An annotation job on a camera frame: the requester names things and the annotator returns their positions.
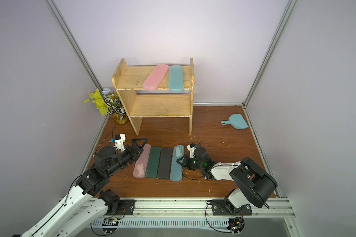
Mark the left circuit board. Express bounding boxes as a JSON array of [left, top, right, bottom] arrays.
[[101, 218, 120, 236]]

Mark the teal dustpan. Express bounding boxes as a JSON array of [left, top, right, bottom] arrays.
[[221, 114, 249, 130]]

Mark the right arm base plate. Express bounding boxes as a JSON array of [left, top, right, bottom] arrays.
[[207, 199, 253, 216]]

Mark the right circuit board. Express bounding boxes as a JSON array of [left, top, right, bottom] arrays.
[[227, 217, 245, 235]]

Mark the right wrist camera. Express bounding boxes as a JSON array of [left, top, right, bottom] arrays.
[[187, 143, 199, 158]]

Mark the circuit board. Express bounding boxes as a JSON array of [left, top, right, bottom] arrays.
[[227, 217, 245, 235], [101, 218, 120, 236]]

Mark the light pink pencil case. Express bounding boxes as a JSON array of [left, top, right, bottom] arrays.
[[133, 144, 151, 178]]

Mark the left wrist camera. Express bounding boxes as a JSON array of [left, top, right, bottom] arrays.
[[110, 134, 126, 152]]

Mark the potted plant in glass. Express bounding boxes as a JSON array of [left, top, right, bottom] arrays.
[[82, 88, 129, 125]]

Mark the wooden two-tier shelf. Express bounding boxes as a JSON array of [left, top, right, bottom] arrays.
[[112, 59, 195, 134]]

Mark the black pencil case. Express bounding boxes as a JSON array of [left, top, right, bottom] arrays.
[[157, 148, 173, 180]]

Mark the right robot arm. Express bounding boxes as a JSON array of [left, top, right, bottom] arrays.
[[173, 144, 277, 215]]

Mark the aluminium rail frame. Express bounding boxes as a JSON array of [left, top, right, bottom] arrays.
[[80, 198, 303, 237]]

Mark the dark green pencil case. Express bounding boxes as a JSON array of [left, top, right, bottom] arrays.
[[145, 147, 162, 178]]

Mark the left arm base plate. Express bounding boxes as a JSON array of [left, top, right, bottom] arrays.
[[106, 199, 136, 216]]

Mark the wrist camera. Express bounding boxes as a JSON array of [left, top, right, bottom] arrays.
[[110, 134, 126, 152], [187, 143, 199, 158]]

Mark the teal pencil case shelf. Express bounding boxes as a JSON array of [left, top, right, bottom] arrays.
[[168, 65, 184, 93], [170, 145, 184, 182]]

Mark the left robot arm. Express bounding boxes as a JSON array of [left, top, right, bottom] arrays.
[[23, 138, 148, 237]]

